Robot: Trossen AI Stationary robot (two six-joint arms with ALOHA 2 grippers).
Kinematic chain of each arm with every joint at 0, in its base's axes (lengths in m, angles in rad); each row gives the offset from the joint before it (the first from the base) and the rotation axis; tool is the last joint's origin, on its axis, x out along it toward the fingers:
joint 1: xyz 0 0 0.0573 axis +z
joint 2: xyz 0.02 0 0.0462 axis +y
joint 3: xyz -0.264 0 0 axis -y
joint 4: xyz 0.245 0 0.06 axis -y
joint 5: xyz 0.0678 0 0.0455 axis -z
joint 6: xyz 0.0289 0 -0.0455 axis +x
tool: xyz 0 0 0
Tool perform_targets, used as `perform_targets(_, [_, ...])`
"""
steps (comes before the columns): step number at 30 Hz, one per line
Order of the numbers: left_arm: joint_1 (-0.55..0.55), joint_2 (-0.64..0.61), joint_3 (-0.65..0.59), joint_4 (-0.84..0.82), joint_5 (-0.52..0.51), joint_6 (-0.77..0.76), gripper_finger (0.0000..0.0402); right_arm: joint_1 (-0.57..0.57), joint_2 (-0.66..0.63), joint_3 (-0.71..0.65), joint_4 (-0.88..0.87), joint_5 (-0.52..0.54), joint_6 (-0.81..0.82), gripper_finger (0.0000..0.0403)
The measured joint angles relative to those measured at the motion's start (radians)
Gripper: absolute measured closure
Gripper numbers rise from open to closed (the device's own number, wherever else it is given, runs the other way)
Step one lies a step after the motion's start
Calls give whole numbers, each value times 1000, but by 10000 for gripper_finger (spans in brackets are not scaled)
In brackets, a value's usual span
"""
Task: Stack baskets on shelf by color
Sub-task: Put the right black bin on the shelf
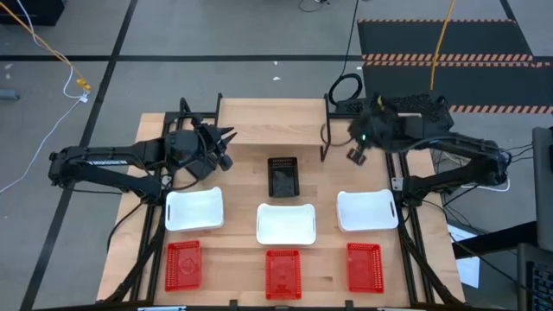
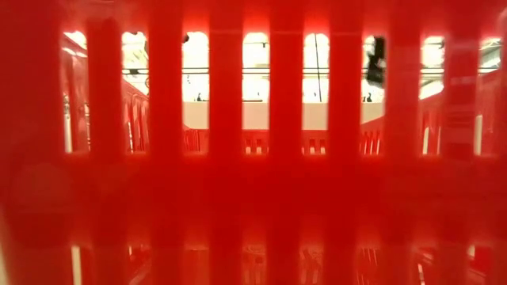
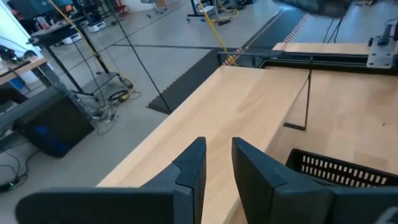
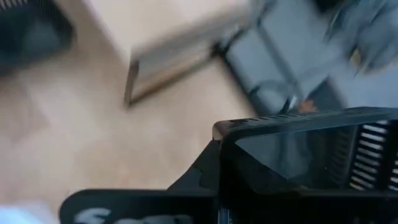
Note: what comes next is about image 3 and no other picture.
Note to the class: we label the black metal equipment stand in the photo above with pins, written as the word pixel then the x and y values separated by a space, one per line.
pixel 53 35

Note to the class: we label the office chair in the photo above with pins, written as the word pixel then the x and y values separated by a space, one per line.
pixel 154 7

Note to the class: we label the black power strip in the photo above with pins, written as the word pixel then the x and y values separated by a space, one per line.
pixel 8 186

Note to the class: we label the black aluminium table frame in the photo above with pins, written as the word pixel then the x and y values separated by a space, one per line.
pixel 326 60

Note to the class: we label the black striped-edge floor mat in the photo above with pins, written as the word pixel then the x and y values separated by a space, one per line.
pixel 273 28

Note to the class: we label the black slotted plastic basket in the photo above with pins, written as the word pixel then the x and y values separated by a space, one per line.
pixel 292 163

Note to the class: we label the silver metal mounting plate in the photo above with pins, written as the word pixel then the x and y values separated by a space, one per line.
pixel 381 56

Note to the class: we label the black rolling frame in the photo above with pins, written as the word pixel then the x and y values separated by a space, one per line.
pixel 195 9

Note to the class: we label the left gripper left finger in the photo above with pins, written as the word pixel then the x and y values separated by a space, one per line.
pixel 174 199

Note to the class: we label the wooden desk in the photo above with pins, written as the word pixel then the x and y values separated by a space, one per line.
pixel 18 68

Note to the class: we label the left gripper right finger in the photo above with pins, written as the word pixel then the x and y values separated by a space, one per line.
pixel 267 193

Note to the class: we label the white box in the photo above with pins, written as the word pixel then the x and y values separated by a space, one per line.
pixel 96 26
pixel 72 38

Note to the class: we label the black computer tower blue light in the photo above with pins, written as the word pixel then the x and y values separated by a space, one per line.
pixel 56 127

